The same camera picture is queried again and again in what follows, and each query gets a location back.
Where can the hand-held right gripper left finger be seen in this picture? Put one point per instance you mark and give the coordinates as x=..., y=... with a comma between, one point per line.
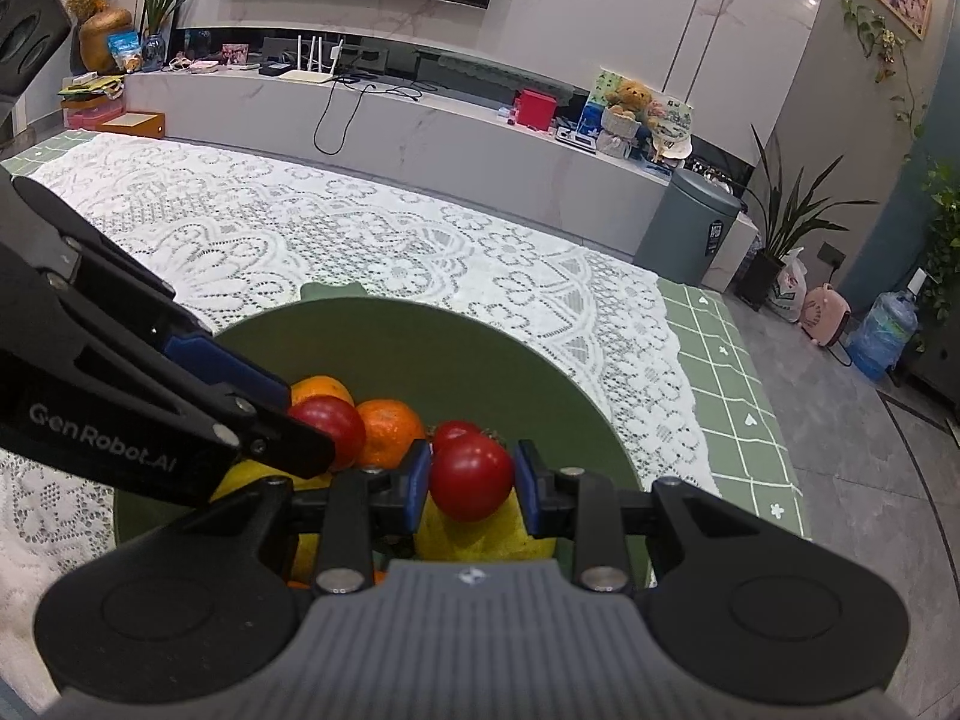
x=418, y=484

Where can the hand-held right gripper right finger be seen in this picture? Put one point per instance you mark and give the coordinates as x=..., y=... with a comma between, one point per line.
x=529, y=487

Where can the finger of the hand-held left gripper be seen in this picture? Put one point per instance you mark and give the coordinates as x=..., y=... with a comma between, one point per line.
x=225, y=369
x=285, y=442

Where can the orange mandarin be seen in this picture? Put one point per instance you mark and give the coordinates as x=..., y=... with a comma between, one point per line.
x=322, y=388
x=390, y=431

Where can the small yellow fruit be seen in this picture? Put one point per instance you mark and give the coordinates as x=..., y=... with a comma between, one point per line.
x=236, y=481

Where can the small brownish red apple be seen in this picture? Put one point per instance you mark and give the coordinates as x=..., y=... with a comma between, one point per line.
x=454, y=431

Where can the yellow green pomelo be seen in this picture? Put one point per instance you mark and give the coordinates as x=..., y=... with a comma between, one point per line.
x=480, y=540

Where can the green colander bowl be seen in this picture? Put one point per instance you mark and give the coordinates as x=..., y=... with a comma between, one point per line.
x=450, y=360

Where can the white lace tablecloth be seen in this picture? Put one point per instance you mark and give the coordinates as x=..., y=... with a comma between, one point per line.
x=375, y=225

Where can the orange cardboard box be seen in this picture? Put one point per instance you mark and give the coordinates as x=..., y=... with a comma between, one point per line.
x=131, y=124

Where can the grey trash can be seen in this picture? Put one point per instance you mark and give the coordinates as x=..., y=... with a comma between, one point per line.
x=686, y=232

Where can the white router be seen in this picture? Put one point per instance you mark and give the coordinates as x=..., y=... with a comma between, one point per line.
x=307, y=75

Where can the white television console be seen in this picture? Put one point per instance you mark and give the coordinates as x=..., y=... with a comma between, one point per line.
x=450, y=157

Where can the stack of papers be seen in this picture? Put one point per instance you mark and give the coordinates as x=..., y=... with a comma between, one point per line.
x=90, y=88

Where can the potted long leaf plant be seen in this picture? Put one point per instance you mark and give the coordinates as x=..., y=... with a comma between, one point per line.
x=759, y=274

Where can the white plastic bag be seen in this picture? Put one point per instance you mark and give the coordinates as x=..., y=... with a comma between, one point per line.
x=787, y=292

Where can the green plant in vase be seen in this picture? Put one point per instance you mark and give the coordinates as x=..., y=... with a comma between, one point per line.
x=154, y=49

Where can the blue snack bag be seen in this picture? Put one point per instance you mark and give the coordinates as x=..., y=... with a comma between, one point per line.
x=124, y=52

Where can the pink pig heater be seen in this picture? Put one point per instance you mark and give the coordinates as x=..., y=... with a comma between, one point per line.
x=825, y=315

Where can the white kitchen scale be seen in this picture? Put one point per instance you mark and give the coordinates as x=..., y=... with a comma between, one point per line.
x=579, y=141

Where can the golden vase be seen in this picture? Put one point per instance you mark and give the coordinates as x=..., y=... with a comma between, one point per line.
x=101, y=41

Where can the white hat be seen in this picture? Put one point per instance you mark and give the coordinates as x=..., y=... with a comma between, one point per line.
x=669, y=141

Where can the red box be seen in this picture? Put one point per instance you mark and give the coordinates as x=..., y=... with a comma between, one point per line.
x=534, y=111

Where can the blue water bottle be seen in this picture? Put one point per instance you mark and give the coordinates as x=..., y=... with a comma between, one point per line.
x=885, y=334

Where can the black speaker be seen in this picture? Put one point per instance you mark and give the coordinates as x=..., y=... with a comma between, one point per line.
x=30, y=22

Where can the brown teddy bear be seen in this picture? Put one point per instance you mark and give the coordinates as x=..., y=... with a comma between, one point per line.
x=628, y=96

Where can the printed picture board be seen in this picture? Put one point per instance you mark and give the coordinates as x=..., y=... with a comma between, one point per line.
x=675, y=109

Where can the dark grey cabinet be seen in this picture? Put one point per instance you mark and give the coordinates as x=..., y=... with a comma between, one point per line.
x=937, y=375

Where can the green vine plant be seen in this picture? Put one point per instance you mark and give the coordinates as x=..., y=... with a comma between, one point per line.
x=945, y=240

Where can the pink photo frame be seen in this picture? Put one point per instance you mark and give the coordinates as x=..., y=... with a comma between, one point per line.
x=235, y=54

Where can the wall socket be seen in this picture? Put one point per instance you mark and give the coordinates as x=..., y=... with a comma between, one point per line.
x=832, y=255

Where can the hanging wall vine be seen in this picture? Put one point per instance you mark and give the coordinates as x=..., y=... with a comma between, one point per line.
x=870, y=26

